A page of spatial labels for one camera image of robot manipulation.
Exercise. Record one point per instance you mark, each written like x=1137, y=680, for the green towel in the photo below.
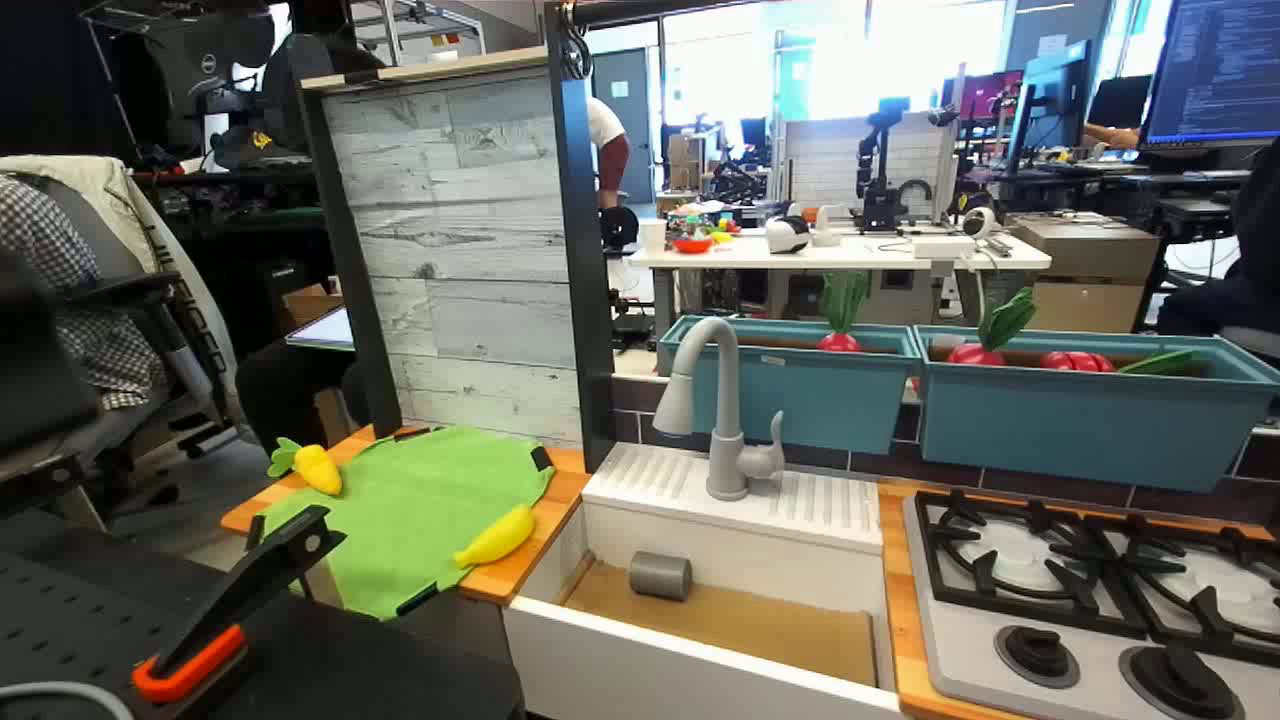
x=413, y=512

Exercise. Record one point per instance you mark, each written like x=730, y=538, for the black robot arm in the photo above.
x=882, y=165

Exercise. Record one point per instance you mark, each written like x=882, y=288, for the gray toy faucet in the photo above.
x=727, y=455

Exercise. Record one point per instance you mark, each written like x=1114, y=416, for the red bowl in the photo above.
x=692, y=244

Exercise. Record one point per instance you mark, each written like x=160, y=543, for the white toy sink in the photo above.
x=720, y=512

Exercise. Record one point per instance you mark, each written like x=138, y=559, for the short teal planter box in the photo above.
x=812, y=398

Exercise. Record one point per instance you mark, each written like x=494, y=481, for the red radish, straight leaves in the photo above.
x=841, y=323

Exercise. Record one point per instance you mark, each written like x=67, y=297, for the gray cup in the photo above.
x=661, y=575

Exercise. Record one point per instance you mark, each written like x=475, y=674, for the person in white shirt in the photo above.
x=607, y=142

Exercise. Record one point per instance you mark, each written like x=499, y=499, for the white table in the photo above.
x=855, y=254

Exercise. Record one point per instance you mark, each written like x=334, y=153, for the wooden counter board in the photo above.
x=513, y=578

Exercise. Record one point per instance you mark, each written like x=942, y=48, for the yellow toy corn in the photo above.
x=318, y=471

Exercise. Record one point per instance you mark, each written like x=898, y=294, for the red radish, slanted leaf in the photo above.
x=994, y=334

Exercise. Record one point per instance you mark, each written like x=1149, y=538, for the wooden shelf board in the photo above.
x=425, y=71

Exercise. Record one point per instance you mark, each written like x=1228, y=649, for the white toy stove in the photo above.
x=963, y=644

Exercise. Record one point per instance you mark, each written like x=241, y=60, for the red toy tomato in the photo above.
x=1073, y=361

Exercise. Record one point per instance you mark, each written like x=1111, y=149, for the long teal planter box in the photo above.
x=1081, y=430

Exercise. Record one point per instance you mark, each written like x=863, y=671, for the cardboard box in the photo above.
x=1087, y=265

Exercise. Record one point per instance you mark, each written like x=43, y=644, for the small computer monitor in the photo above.
x=1048, y=114

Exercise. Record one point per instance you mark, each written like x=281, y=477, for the black stove grate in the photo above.
x=1087, y=546

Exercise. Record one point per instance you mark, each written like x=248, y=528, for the small black stove knob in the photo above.
x=1036, y=654

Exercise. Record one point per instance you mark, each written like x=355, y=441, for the person at the monitor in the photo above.
x=1114, y=133

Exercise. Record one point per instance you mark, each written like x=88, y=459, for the green toy vegetable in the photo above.
x=1165, y=361

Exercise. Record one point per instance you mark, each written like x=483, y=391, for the black perforated board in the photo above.
x=82, y=614

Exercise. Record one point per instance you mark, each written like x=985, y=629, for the large black stove knob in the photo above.
x=1181, y=680

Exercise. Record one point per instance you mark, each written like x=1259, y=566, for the large computer monitor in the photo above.
x=1221, y=75

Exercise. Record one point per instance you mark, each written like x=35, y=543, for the black vertical post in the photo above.
x=582, y=265

